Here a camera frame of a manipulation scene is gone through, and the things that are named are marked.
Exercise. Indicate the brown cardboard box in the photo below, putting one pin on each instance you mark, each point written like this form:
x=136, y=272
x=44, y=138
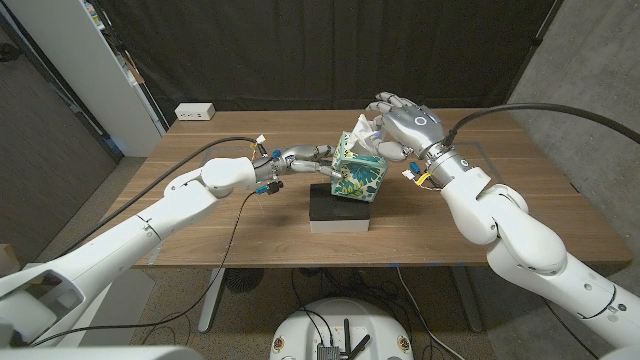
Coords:
x=6, y=257

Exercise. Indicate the white power strip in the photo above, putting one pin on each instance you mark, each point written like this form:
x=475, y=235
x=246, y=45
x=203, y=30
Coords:
x=195, y=111

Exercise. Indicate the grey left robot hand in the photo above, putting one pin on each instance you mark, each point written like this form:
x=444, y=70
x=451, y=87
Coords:
x=300, y=154

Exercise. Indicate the black box with white base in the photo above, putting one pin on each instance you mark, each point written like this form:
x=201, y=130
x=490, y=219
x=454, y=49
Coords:
x=340, y=212

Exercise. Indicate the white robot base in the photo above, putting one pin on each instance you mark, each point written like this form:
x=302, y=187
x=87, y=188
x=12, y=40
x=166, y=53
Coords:
x=370, y=315

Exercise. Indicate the white robot torso cover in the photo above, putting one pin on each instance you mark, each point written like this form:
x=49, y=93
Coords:
x=100, y=354

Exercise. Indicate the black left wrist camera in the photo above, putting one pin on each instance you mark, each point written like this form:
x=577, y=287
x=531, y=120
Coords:
x=274, y=187

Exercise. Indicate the black curtain backdrop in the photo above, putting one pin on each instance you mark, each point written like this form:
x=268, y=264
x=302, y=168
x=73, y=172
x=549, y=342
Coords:
x=325, y=50

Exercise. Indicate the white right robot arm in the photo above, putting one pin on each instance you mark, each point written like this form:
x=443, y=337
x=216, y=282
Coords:
x=510, y=230

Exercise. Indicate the white shelf cabinet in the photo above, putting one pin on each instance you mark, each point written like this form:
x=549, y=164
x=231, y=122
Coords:
x=75, y=60

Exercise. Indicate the grey electronics module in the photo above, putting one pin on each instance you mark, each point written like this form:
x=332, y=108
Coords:
x=328, y=352

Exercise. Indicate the black curtain stand pole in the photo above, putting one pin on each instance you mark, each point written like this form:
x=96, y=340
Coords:
x=535, y=42

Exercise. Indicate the grey table leg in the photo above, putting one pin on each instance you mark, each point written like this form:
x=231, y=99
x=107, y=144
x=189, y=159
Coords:
x=467, y=300

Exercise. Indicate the black round floor fan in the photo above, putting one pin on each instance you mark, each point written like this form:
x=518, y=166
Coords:
x=243, y=280

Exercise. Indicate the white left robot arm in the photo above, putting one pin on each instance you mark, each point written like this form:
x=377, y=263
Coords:
x=150, y=222

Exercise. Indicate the teal floral tissue box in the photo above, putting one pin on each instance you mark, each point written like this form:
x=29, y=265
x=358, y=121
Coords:
x=360, y=180

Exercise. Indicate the white tissue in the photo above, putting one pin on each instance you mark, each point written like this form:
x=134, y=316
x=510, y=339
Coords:
x=362, y=135

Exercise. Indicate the black antenna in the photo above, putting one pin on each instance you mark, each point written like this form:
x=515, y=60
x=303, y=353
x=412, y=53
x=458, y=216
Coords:
x=346, y=337
x=361, y=346

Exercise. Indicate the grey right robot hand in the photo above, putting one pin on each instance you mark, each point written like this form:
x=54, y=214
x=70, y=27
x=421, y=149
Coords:
x=415, y=127

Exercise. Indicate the white table leg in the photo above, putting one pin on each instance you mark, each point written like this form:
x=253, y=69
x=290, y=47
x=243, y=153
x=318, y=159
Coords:
x=210, y=300

